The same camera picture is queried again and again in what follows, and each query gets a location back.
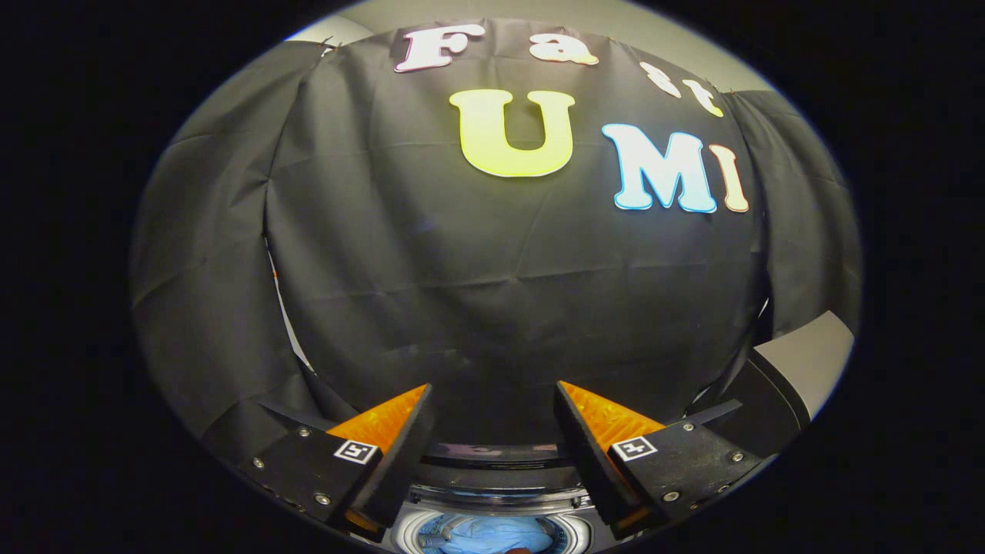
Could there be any beige cabinet with dark top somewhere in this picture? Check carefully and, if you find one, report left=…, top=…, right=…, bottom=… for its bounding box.
left=693, top=310, right=856, bottom=456

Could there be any light blue polo shirt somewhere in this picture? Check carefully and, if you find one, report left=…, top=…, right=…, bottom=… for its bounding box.
left=437, top=514, right=556, bottom=554

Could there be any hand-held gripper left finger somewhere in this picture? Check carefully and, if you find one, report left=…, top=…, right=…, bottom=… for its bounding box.
left=231, top=383, right=436, bottom=543

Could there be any grey washing machine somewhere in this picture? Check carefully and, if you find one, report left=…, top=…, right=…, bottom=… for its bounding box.
left=383, top=445, right=618, bottom=554

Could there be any black backdrop cloth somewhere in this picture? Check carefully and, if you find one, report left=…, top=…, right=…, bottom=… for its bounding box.
left=129, top=17, right=863, bottom=439

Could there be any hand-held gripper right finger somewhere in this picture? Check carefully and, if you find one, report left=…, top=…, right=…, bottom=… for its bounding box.
left=553, top=380, right=770, bottom=542

